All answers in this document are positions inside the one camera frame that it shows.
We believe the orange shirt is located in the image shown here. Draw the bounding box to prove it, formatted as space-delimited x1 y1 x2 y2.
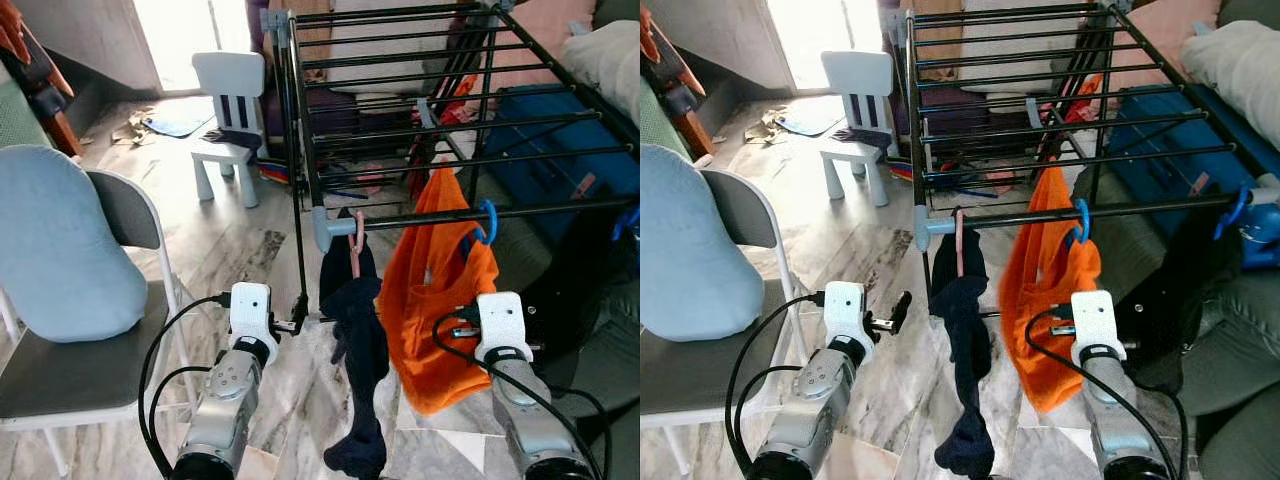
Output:
997 165 1103 413
378 168 501 416

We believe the pink plastic hanger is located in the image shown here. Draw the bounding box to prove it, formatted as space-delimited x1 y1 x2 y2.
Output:
952 208 971 279
345 210 369 281

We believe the navy blue garment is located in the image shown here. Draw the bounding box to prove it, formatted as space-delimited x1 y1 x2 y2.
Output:
928 228 1001 479
318 235 391 479

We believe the black metal drying rack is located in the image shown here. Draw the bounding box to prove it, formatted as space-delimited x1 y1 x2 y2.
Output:
262 0 641 326
885 0 1280 301

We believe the black garment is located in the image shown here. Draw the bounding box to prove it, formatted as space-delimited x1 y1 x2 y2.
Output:
520 205 641 331
1120 200 1251 391

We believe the grey green sofa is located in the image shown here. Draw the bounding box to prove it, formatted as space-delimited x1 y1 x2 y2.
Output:
440 160 641 480
1070 165 1280 480

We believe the blue suitcase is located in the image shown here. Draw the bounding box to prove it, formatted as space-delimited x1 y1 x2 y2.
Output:
480 83 641 216
1105 85 1280 271

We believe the small dark cloth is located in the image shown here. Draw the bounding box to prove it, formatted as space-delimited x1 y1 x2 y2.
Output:
208 127 263 151
838 126 893 151

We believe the white folding chair grey seat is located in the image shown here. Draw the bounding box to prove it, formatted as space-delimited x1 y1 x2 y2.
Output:
0 168 201 476
640 168 831 476

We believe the light blue cushion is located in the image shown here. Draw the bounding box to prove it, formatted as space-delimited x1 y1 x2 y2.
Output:
640 145 766 344
0 145 149 344

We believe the small blue floor mat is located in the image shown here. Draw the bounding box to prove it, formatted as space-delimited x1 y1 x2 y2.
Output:
772 106 846 137
140 108 216 139

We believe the white child chair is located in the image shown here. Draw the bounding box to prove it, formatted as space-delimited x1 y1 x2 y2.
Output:
820 50 898 209
190 50 269 209

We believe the white pillow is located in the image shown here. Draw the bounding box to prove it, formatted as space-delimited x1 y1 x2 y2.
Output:
560 20 641 121
1180 20 1280 151

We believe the orange and black bag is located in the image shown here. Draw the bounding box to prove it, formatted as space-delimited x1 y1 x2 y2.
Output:
0 0 86 156
640 5 716 161

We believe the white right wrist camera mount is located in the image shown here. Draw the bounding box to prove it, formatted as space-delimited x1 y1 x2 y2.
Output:
476 292 534 363
1070 290 1128 366

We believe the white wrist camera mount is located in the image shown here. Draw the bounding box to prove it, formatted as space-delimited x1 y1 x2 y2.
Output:
820 281 869 346
476 292 534 363
1070 290 1128 366
228 282 276 346

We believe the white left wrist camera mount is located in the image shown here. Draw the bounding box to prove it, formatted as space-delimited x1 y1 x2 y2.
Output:
820 281 869 346
228 282 276 346

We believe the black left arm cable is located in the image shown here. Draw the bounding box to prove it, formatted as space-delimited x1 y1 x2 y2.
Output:
725 290 823 479
138 293 236 479

